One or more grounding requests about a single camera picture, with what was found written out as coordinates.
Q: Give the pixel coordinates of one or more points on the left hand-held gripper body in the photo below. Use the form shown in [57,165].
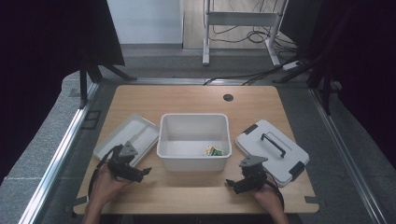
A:
[120,163]

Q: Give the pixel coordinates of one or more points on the dark curtain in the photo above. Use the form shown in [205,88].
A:
[367,62]
[46,62]

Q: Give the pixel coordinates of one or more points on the round black table grommet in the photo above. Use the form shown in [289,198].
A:
[228,97]

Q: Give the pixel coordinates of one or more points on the white plastic storage box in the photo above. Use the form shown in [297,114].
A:
[193,163]

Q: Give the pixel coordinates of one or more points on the black stand with legs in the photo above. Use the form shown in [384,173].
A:
[323,81]

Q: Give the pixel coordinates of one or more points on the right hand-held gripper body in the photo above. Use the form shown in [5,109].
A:
[253,174]

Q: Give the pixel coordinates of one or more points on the person's left hand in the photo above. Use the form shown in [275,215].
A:
[107,186]

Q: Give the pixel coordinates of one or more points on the white metal stand frame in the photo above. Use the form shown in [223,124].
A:
[239,18]

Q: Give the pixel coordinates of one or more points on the white bin lid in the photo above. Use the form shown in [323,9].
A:
[124,135]

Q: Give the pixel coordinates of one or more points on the white power strip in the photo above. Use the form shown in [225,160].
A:
[291,65]

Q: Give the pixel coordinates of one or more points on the person's right hand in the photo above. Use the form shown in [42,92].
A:
[264,197]

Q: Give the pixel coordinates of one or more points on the silver metal floor rail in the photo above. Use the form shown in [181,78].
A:
[56,155]
[348,155]

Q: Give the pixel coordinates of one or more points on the black tripod stand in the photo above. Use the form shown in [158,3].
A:
[93,71]

